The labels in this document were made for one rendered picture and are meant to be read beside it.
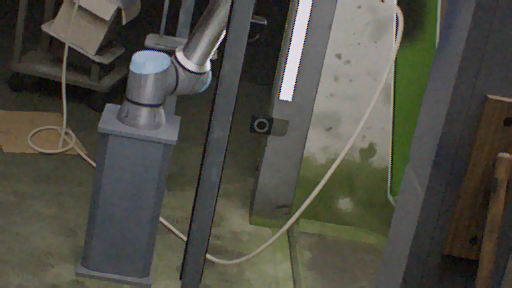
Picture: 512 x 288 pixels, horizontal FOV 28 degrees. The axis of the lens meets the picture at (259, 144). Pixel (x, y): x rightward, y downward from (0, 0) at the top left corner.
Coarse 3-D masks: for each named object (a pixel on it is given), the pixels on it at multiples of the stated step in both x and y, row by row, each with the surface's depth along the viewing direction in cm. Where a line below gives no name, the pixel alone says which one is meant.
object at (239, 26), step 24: (240, 0) 261; (240, 24) 263; (240, 48) 265; (240, 72) 268; (216, 96) 271; (216, 120) 272; (216, 144) 274; (216, 168) 276; (216, 192) 279; (192, 240) 283; (192, 264) 285
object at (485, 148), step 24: (480, 120) 172; (504, 120) 171; (480, 144) 173; (504, 144) 173; (480, 168) 174; (480, 192) 176; (456, 216) 177; (480, 216) 177; (504, 216) 177; (456, 240) 179; (480, 240) 179
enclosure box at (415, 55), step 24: (408, 0) 405; (432, 0) 407; (408, 24) 409; (432, 24) 410; (408, 48) 412; (432, 48) 413; (408, 72) 416; (408, 96) 419; (408, 120) 423; (408, 144) 427
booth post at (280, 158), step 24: (336, 0) 458; (288, 24) 473; (312, 24) 461; (312, 48) 465; (312, 72) 468; (312, 96) 472; (264, 144) 487; (288, 144) 480; (264, 168) 483; (288, 168) 484; (264, 192) 487; (288, 192) 488; (264, 216) 491; (288, 216) 492
